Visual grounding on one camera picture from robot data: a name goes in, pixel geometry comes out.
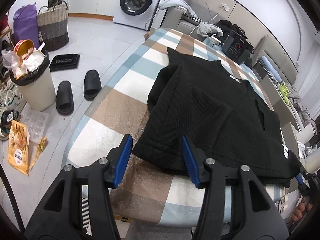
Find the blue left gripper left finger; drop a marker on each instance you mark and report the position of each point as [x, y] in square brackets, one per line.
[118, 159]

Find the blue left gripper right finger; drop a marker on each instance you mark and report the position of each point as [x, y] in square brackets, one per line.
[195, 161]

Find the black knit sweater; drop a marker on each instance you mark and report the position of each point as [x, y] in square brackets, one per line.
[220, 114]

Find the pile of black clothes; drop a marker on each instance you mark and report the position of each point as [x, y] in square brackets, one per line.
[227, 26]

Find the person right hand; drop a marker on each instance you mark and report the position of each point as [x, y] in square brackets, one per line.
[300, 210]

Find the grey near cabinet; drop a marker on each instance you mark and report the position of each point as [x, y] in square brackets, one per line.
[290, 136]

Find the black slipper near bin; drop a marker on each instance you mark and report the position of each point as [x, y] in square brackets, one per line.
[64, 99]

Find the black slipper far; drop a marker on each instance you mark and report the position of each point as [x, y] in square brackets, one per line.
[92, 85]

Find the grey bedside cabinet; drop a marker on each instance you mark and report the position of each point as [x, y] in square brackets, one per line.
[283, 111]

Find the orange snack bag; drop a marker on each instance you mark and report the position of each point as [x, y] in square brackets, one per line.
[18, 147]

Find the green plush toy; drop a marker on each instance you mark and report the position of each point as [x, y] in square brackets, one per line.
[284, 91]

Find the black plastic tray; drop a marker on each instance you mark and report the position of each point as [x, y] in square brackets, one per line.
[64, 62]

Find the blue pillow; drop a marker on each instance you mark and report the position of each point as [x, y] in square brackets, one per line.
[268, 66]

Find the black electric pressure cooker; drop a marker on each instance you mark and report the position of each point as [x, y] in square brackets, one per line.
[237, 48]

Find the white trash bin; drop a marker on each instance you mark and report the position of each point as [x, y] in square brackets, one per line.
[37, 88]

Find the grey bed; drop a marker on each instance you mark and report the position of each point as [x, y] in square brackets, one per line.
[286, 72]

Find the woven laundry basket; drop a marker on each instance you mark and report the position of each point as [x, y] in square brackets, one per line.
[53, 25]

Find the white washing machine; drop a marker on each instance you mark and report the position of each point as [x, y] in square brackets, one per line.
[136, 13]

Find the purple paper bag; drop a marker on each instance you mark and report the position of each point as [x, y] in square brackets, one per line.
[25, 24]

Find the grey sofa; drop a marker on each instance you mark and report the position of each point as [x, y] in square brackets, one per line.
[181, 17]

